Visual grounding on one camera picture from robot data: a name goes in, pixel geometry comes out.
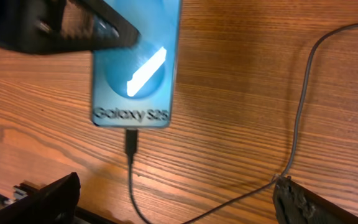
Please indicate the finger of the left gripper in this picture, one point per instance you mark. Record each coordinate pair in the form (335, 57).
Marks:
(45, 27)

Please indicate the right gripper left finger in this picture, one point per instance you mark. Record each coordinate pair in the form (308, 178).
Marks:
(55, 203)

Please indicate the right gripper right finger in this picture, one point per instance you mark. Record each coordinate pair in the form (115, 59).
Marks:
(295, 204)

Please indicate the smartphone with teal screen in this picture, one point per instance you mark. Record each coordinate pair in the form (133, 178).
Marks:
(133, 87)

